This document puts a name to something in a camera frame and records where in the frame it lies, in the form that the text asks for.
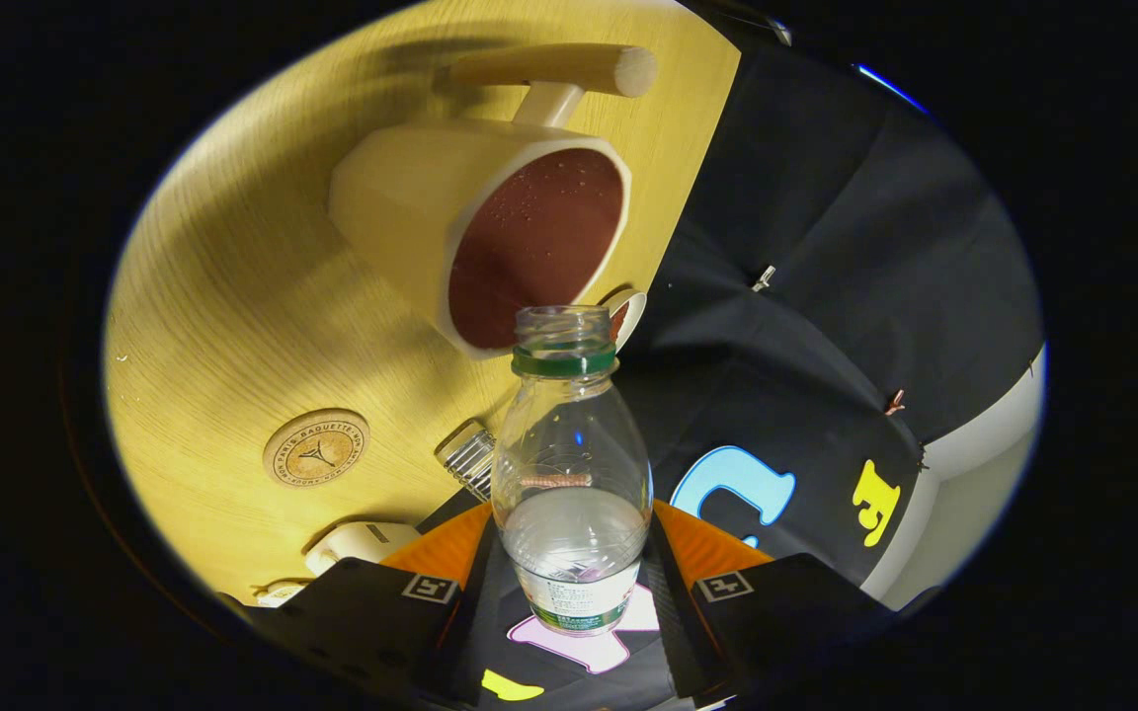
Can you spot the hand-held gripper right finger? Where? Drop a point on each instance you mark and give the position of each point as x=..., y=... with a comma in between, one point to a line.
x=673, y=622

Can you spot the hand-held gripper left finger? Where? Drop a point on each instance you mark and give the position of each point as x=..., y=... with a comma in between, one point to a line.
x=482, y=622

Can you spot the clear plastic juice bottle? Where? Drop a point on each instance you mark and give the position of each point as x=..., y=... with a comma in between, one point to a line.
x=574, y=533

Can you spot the round wooden coaster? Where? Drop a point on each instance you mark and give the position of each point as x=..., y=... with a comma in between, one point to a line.
x=316, y=449

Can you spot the white toaster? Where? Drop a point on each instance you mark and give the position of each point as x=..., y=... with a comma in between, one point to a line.
x=362, y=543

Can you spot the white divided dish with beans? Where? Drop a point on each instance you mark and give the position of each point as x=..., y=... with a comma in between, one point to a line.
x=281, y=592

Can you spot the red-brown sausage piece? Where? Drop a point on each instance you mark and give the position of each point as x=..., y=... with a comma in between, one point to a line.
x=620, y=318

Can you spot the red clip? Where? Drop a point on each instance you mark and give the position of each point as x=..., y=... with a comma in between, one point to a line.
x=894, y=402

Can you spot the small white round plate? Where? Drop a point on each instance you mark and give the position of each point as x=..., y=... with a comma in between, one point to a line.
x=636, y=311

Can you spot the silver clip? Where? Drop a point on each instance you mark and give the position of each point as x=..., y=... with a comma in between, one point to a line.
x=764, y=278

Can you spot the wooden table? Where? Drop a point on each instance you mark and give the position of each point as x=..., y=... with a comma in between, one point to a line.
x=233, y=326

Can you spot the black backdrop cloth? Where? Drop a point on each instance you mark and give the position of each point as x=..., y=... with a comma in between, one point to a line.
x=826, y=197

